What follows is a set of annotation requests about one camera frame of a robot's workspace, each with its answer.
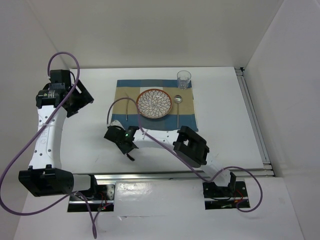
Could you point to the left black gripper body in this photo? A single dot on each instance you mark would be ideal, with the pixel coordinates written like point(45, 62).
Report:
point(70, 88)

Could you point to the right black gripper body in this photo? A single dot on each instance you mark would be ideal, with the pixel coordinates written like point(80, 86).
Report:
point(125, 150)

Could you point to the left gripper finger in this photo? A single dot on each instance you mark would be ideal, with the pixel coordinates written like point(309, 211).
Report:
point(72, 107)
point(82, 96)

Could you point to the silver fork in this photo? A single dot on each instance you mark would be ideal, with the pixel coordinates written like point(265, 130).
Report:
point(127, 107)

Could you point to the floral ceramic plate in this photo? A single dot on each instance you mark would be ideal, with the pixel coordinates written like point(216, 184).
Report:
point(154, 103)

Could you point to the blue beige cloth placemat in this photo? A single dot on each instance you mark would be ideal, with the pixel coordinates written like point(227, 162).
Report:
point(167, 123)

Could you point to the silver spoon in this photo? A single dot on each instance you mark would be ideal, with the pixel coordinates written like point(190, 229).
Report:
point(178, 100)

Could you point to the clear drinking glass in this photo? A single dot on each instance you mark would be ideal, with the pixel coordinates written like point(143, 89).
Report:
point(183, 79)

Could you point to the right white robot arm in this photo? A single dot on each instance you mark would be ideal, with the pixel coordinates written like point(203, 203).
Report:
point(185, 144)

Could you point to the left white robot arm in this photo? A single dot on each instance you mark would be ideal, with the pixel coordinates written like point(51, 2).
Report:
point(45, 176)

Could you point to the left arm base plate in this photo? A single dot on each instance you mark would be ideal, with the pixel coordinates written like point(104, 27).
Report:
point(101, 200)

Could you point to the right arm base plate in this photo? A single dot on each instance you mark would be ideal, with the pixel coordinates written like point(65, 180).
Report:
point(215, 199)

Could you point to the front aluminium rail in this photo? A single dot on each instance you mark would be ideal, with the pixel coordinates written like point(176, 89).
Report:
point(155, 176)

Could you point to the aluminium rail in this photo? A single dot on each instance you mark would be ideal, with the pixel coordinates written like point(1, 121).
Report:
point(239, 71)
point(155, 176)

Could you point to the right aluminium rail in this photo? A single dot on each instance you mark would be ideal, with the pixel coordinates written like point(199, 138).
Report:
point(239, 71)

